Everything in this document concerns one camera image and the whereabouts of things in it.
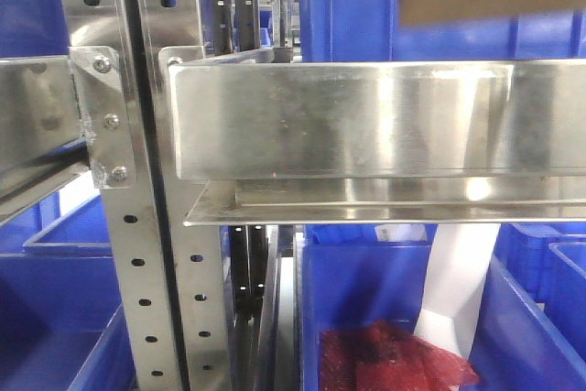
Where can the blue bin lower left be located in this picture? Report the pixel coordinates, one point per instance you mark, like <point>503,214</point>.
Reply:
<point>62,319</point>

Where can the blue bin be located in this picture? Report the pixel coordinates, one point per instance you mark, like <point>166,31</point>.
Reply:
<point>31,28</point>
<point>516,347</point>
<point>62,319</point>
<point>548,261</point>
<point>370,30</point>

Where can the stainless steel left shelf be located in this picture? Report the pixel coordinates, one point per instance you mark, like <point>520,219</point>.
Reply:
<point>42,146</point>

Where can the blue bin upper left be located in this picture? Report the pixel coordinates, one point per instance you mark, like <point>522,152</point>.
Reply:
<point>31,28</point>

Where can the blue bin lower centre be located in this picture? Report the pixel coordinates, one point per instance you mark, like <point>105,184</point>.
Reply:
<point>516,347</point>

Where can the perforated steel right upright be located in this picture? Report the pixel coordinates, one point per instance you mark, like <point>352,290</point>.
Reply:
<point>174,39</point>

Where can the blue bin lower right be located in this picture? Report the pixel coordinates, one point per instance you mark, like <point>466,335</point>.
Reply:
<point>548,261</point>

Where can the stainless steel shelf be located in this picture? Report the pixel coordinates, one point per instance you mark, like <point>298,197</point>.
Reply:
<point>42,146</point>
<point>280,141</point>

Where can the blue bin upper right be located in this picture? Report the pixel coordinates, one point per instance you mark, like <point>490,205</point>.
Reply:
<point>370,30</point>

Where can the perforated steel left upright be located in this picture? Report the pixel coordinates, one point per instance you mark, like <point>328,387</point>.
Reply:
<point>104,64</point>

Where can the perforated steel upright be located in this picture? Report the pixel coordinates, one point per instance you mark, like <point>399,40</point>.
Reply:
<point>174,39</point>
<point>104,64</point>

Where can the stainless steel right shelf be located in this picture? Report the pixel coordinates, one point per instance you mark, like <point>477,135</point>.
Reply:
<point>280,141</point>

